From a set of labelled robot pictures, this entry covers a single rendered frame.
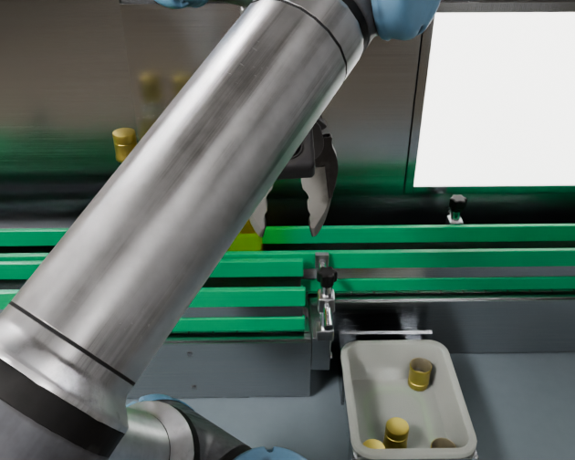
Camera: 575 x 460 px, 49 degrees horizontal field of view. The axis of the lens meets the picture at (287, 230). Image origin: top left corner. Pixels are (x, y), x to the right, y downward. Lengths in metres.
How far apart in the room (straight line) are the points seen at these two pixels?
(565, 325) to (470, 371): 0.18
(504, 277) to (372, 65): 0.42
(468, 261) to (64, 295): 0.85
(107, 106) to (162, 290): 0.85
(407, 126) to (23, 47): 0.65
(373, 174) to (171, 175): 0.85
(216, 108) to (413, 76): 0.76
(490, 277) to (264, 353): 0.40
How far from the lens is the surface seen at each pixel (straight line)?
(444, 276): 1.10
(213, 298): 0.97
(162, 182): 0.33
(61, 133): 1.20
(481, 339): 1.18
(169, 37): 1.06
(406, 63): 1.08
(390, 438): 0.98
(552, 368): 1.23
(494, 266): 1.11
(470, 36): 1.09
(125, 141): 0.98
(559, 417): 1.15
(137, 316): 0.32
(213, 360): 1.03
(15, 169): 1.26
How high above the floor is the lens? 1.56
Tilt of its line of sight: 33 degrees down
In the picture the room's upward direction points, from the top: straight up
